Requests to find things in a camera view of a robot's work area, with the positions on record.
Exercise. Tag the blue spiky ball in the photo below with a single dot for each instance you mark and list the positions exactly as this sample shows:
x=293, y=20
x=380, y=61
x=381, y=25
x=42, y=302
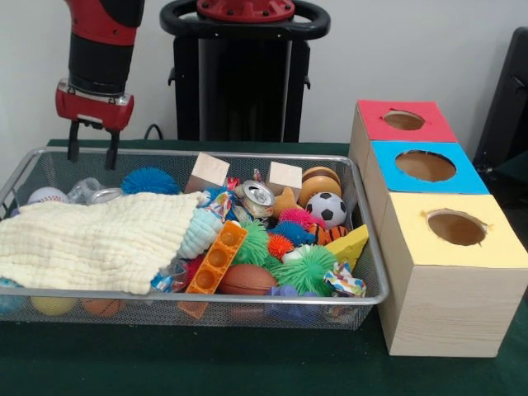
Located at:
x=150, y=181

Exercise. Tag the dark green tablecloth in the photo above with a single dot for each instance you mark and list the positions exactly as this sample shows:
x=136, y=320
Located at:
x=247, y=363

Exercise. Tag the crushed silver can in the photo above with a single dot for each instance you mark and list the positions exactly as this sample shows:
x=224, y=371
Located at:
x=259, y=198

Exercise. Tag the cream waffle cloth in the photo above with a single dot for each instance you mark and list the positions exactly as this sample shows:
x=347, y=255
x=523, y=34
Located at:
x=90, y=243

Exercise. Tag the green spiky ball with eyes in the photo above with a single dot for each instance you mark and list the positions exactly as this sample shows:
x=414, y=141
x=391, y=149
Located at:
x=307, y=270

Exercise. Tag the black monitor on stand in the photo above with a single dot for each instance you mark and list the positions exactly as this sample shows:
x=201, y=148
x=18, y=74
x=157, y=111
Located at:
x=507, y=115

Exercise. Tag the clear plastic bottle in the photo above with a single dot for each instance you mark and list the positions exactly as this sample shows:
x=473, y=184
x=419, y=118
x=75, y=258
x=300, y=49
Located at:
x=84, y=189

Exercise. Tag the small wooden block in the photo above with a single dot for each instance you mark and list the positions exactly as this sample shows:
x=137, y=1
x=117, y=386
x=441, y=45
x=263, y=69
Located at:
x=284, y=175

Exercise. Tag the white baseball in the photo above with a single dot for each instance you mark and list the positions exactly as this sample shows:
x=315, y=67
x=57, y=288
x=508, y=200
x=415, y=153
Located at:
x=47, y=194

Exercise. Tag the silver mesh bin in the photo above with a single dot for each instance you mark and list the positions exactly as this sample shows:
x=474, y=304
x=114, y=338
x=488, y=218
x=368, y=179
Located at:
x=165, y=317

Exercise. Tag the large wooden block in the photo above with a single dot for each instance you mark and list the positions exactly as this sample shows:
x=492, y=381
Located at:
x=208, y=171

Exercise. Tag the small soccer ball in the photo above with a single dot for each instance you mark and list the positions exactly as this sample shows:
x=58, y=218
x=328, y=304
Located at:
x=326, y=208

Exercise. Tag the orange plastic block with holes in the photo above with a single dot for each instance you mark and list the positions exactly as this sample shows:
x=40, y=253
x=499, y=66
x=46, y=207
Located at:
x=216, y=257

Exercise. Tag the wooden box with three holes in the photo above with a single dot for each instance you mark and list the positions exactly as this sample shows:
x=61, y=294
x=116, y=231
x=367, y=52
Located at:
x=445, y=309

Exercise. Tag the toy hamburger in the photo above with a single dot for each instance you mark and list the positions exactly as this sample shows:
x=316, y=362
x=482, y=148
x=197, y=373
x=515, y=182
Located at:
x=319, y=181

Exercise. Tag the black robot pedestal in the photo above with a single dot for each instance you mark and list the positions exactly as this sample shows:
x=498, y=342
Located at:
x=243, y=90

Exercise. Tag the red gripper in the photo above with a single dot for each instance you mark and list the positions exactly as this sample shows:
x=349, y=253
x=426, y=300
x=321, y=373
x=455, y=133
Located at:
x=92, y=108

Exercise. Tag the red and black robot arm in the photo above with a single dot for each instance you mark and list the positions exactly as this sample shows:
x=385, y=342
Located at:
x=103, y=45

